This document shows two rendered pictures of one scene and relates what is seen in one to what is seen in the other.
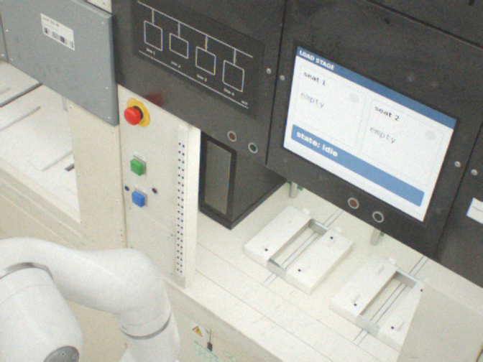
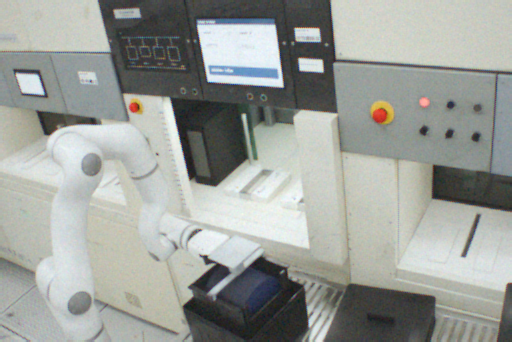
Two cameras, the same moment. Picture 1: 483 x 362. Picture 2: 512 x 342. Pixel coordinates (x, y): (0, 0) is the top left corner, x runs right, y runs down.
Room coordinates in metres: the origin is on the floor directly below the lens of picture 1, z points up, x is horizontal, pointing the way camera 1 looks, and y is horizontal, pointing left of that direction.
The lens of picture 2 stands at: (-0.64, -0.22, 2.04)
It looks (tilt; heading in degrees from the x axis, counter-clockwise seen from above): 30 degrees down; 1
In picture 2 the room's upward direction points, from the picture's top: 9 degrees counter-clockwise
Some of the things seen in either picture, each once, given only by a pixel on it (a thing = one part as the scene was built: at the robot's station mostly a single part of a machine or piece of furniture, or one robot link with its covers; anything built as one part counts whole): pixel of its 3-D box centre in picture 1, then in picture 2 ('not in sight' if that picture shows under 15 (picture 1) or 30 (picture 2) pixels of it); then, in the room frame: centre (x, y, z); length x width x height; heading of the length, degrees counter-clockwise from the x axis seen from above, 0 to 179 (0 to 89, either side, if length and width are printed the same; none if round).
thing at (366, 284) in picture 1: (388, 299); (315, 193); (1.16, -0.39, 0.89); 0.22 x 0.21 x 0.04; 145
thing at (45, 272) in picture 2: not in sight; (67, 296); (0.53, 0.42, 1.07); 0.19 x 0.12 x 0.24; 38
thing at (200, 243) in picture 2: not in sight; (207, 245); (0.65, -0.01, 1.09); 0.11 x 0.10 x 0.07; 47
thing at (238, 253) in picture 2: not in sight; (241, 291); (0.58, -0.08, 0.96); 0.24 x 0.20 x 0.32; 137
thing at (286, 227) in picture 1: (298, 246); (257, 182); (1.31, -0.17, 0.89); 0.22 x 0.21 x 0.04; 145
